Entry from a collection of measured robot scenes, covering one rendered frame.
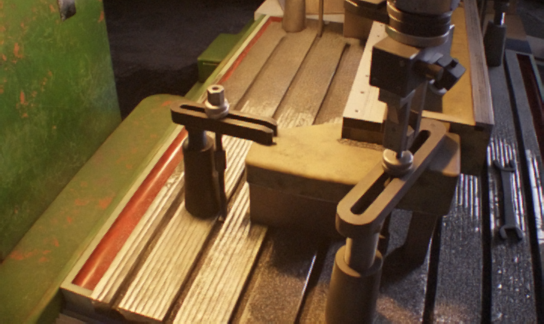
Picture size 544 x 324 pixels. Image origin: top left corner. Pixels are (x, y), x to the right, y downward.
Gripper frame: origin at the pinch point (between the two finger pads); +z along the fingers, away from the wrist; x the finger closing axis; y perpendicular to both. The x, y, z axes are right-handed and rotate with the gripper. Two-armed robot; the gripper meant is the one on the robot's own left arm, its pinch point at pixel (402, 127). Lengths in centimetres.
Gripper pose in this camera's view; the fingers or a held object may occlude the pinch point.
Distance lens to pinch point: 68.4
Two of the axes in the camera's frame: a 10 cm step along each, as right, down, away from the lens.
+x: 6.3, -4.6, 6.3
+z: 0.0, 8.1, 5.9
